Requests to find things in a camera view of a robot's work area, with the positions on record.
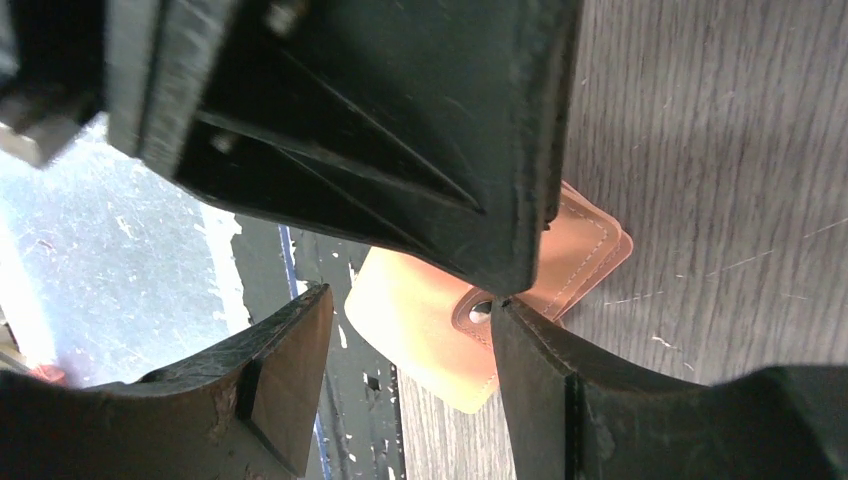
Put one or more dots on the pink blue card holder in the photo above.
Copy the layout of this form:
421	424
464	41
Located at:
435	327

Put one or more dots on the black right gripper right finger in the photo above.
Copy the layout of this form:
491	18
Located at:
577	411

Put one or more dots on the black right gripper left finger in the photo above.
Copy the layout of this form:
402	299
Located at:
243	408

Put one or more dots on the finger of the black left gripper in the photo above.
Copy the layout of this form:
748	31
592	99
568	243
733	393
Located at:
433	128

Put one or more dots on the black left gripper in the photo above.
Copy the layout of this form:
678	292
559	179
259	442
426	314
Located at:
52	63

